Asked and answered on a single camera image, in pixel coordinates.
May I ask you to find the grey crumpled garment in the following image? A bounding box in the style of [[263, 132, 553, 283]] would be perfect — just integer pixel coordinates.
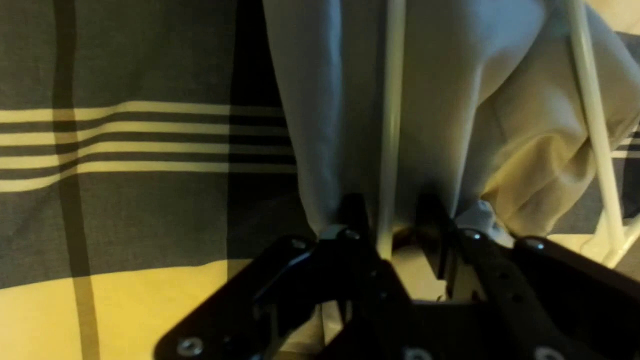
[[259, 0, 640, 240]]

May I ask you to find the white plastic clothing hanger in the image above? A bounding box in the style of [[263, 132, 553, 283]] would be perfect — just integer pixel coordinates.
[[375, 0, 640, 267]]

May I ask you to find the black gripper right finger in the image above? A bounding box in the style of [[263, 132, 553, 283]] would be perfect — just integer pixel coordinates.
[[416, 192, 640, 360]]

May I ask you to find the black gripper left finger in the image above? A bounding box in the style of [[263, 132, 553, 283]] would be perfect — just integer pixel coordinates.
[[153, 192, 409, 360]]

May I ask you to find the plaid yellow bed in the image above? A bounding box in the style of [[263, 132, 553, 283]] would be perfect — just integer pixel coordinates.
[[0, 0, 640, 360]]

